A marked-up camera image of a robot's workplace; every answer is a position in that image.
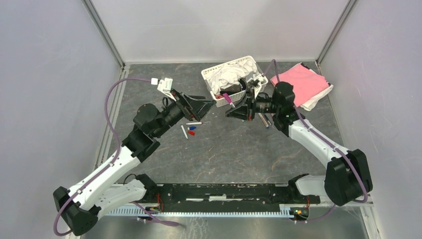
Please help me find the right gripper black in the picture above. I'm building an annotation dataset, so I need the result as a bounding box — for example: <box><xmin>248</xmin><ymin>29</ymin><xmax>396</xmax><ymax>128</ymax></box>
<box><xmin>226</xmin><ymin>88</ymin><xmax>280</xmax><ymax>120</ymax></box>

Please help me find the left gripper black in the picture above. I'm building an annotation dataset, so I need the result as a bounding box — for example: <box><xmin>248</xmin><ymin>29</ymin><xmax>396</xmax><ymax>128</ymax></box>
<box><xmin>154</xmin><ymin>88</ymin><xmax>216</xmax><ymax>137</ymax></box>

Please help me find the red white marker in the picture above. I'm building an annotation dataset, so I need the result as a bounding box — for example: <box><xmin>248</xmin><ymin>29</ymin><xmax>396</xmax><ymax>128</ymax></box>
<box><xmin>186</xmin><ymin>121</ymin><xmax>203</xmax><ymax>125</ymax></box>

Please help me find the white plastic basket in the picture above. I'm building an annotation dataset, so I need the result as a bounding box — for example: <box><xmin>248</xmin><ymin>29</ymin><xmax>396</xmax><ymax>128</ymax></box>
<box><xmin>201</xmin><ymin>56</ymin><xmax>269</xmax><ymax>108</ymax></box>

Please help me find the black pen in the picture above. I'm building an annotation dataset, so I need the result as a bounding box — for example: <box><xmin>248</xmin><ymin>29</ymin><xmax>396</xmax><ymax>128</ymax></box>
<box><xmin>258</xmin><ymin>113</ymin><xmax>269</xmax><ymax>128</ymax></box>

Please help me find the white marker pen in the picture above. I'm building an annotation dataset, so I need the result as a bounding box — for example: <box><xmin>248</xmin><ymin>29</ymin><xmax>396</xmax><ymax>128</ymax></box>
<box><xmin>180</xmin><ymin>125</ymin><xmax>188</xmax><ymax>139</ymax></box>

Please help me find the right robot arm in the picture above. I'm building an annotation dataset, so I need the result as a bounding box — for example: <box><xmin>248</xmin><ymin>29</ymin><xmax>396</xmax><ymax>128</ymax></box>
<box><xmin>225</xmin><ymin>82</ymin><xmax>373</xmax><ymax>206</ymax></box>

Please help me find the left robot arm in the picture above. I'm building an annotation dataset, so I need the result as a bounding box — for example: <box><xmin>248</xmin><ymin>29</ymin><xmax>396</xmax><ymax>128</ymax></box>
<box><xmin>53</xmin><ymin>89</ymin><xmax>216</xmax><ymax>236</ymax></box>

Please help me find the black cloth in basket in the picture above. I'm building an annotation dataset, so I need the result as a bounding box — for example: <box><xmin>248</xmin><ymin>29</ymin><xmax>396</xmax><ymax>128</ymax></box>
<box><xmin>219</xmin><ymin>77</ymin><xmax>248</xmax><ymax>96</ymax></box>

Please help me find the white cloth in basket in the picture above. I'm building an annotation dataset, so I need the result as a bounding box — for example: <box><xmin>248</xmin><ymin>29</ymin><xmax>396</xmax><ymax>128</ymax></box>
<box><xmin>205</xmin><ymin>60</ymin><xmax>257</xmax><ymax>95</ymax></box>

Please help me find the white folded cloth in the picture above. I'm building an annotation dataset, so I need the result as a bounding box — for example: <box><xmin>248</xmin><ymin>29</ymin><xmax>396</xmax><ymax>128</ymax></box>
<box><xmin>292</xmin><ymin>62</ymin><xmax>334</xmax><ymax>112</ymax></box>

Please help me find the pink folded cloth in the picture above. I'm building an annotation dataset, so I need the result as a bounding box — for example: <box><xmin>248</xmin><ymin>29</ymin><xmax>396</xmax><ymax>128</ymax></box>
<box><xmin>270</xmin><ymin>63</ymin><xmax>329</xmax><ymax>109</ymax></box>

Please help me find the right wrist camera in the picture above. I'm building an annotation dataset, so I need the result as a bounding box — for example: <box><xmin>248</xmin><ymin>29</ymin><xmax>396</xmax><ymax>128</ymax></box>
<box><xmin>245</xmin><ymin>72</ymin><xmax>268</xmax><ymax>98</ymax></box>

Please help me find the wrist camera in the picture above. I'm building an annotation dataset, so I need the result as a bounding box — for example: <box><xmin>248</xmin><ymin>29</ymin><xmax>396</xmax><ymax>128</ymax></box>
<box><xmin>151</xmin><ymin>78</ymin><xmax>176</xmax><ymax>101</ymax></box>
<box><xmin>245</xmin><ymin>72</ymin><xmax>268</xmax><ymax>98</ymax></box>

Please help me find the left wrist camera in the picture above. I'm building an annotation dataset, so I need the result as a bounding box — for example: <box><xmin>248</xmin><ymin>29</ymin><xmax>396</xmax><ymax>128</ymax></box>
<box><xmin>151</xmin><ymin>78</ymin><xmax>176</xmax><ymax>101</ymax></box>

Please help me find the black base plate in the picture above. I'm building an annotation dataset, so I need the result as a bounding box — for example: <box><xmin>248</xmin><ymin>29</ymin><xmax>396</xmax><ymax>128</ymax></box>
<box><xmin>138</xmin><ymin>183</ymin><xmax>321</xmax><ymax>213</ymax></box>

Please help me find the slotted cable duct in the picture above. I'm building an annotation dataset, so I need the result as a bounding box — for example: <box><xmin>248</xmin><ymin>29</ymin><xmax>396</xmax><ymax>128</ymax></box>
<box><xmin>105</xmin><ymin>205</ymin><xmax>294</xmax><ymax>219</ymax></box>

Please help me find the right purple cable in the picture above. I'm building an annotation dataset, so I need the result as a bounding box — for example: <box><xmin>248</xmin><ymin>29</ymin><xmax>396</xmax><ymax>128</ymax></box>
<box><xmin>263</xmin><ymin>59</ymin><xmax>369</xmax><ymax>224</ymax></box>

